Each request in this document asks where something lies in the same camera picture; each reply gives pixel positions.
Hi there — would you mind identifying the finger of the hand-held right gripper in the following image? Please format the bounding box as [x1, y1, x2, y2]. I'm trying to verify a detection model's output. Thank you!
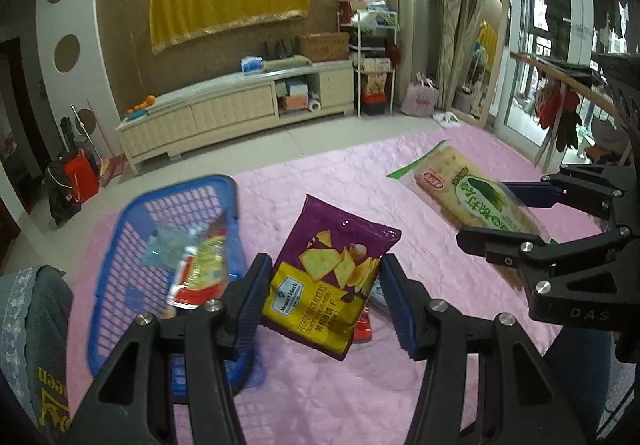
[502, 164, 626, 221]
[456, 225, 633, 298]

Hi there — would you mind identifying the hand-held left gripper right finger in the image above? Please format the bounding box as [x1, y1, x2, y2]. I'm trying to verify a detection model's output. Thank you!
[382, 254, 586, 445]

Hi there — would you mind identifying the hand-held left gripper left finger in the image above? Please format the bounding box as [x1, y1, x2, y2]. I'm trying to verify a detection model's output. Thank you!
[65, 252, 273, 445]

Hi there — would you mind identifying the yellow green red-edged packet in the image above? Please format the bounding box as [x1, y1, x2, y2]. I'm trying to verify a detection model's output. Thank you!
[167, 218, 246, 308]

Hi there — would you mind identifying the green label cracker packet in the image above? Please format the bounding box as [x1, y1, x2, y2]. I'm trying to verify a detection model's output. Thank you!
[387, 140, 558, 293]

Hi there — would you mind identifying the purple yellow cracker packet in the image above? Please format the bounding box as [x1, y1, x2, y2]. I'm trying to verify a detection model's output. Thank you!
[260, 194, 402, 361]

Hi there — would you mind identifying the blue plastic basket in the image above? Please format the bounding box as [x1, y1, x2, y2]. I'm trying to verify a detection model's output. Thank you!
[87, 174, 263, 398]

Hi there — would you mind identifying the red snack packet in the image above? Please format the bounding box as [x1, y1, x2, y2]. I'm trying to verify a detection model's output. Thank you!
[350, 305, 373, 343]

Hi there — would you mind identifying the red hanging cloth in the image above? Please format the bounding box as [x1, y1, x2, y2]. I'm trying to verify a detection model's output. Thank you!
[537, 85, 581, 132]

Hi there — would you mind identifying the clear light blue packet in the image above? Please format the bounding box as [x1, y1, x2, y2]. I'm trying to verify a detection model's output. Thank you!
[142, 220, 201, 268]

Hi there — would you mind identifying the pink quilted mat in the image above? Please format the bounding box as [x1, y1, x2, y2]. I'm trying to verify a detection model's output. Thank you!
[65, 125, 616, 445]

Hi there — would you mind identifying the wooden clothes rack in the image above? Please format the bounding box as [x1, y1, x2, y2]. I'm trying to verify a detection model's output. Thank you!
[510, 50, 621, 167]

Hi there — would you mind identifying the pink bag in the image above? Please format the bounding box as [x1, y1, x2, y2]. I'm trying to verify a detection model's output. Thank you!
[400, 75, 441, 118]

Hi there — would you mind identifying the wooden framed standing mirror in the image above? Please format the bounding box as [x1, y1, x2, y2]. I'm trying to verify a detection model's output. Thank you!
[452, 0, 512, 127]

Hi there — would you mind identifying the colourful patterned bag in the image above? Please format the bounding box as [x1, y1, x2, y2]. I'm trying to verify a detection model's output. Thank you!
[97, 155, 126, 187]

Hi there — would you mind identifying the cream tv cabinet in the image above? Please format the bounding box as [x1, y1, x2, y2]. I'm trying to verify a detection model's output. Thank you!
[115, 59, 356, 176]

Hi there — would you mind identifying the patterned beige curtain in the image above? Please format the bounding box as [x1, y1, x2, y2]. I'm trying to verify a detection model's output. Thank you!
[430, 0, 476, 96]

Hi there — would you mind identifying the grey cloth with lace trim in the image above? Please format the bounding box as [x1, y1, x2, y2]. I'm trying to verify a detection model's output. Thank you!
[0, 265, 74, 445]

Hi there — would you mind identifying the red bag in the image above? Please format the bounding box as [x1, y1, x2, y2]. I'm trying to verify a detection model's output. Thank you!
[65, 148, 100, 203]

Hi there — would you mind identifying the black bag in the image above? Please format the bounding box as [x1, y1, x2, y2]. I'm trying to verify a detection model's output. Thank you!
[44, 160, 82, 226]

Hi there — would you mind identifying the white metal rack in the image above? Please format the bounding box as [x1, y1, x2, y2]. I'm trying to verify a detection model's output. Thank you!
[337, 8, 399, 118]

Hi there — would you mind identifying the white floor air conditioner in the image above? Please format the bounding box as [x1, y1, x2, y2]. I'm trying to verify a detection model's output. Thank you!
[395, 0, 441, 96]

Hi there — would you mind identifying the green pillow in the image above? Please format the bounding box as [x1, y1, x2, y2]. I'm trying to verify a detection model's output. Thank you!
[262, 54, 315, 72]

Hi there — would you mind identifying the cardboard box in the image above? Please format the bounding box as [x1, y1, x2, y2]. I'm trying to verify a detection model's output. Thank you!
[299, 32, 350, 62]

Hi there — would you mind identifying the dark wooden door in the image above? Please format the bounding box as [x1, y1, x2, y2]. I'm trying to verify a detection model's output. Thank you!
[0, 39, 48, 271]

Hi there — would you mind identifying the brown round wall disc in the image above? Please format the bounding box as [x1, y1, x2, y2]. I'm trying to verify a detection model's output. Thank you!
[54, 34, 81, 72]

